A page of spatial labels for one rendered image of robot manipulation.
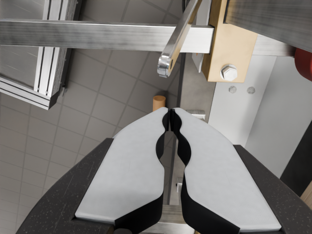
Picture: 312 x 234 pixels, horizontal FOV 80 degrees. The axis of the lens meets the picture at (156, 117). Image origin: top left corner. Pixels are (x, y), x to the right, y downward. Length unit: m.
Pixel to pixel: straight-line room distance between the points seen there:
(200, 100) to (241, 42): 0.23
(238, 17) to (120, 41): 0.14
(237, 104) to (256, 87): 0.07
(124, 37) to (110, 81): 0.99
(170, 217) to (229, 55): 0.24
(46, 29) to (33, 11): 0.78
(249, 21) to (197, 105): 0.32
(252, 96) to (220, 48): 0.36
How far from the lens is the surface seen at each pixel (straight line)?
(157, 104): 1.17
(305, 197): 0.47
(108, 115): 1.36
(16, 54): 1.17
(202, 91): 0.46
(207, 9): 0.32
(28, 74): 1.19
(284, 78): 0.54
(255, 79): 0.58
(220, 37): 0.25
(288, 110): 0.52
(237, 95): 0.58
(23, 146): 1.87
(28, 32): 0.31
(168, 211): 0.33
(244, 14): 0.20
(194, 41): 0.26
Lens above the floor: 1.11
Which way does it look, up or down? 58 degrees down
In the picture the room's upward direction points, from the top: 175 degrees counter-clockwise
